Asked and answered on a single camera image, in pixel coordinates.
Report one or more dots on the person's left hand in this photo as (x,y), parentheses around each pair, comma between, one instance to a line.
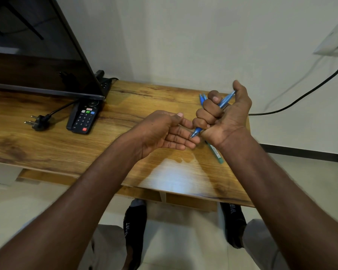
(155,132)

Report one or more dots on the person's right hand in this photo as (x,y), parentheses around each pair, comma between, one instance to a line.
(231,120)

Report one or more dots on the teal lead refill tube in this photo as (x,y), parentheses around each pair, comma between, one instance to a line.
(215,153)

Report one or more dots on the person's left forearm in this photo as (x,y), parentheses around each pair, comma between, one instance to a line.
(67,213)

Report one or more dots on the person's right forearm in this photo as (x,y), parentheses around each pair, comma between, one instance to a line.
(284,208)

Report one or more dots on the person's left black sock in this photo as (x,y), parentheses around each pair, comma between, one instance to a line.
(133,230)

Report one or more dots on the person's black sock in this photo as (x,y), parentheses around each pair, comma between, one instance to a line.
(133,230)
(233,224)

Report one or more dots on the person's right black sock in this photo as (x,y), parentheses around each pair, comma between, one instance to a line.
(233,224)

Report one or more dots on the person's right grey trouser leg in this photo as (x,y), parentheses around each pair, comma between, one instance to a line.
(256,239)

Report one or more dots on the person's grey trouser leg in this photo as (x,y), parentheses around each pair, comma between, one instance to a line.
(110,247)
(256,239)

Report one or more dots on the person's left grey trouser leg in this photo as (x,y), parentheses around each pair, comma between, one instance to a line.
(110,247)

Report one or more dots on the black power strip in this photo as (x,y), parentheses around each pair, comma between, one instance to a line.
(104,82)

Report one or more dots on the black remote control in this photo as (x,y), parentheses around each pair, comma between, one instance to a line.
(83,119)

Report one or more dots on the black television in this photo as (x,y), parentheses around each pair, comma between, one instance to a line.
(36,64)

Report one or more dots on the white wall socket panel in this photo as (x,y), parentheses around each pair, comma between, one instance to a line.
(333,42)

